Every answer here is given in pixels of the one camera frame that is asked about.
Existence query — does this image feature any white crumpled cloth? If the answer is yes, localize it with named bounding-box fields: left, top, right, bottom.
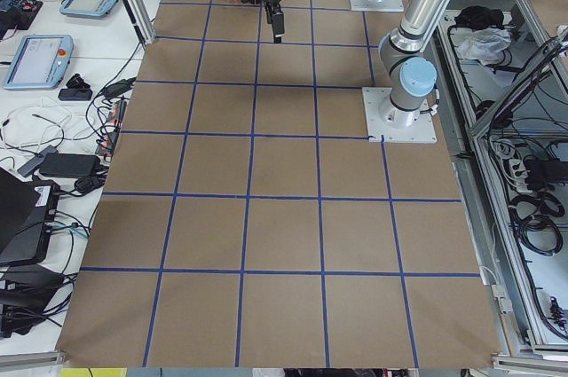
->
left=456, top=28, right=511, bottom=66

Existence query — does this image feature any blue teach pendant near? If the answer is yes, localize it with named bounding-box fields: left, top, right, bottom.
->
left=3, top=35, right=74, bottom=90

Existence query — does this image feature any black power adapter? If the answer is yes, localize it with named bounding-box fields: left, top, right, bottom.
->
left=39, top=153, right=100, bottom=178

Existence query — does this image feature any black laptop computer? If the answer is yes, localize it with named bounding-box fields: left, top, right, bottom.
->
left=1, top=169, right=59, bottom=266

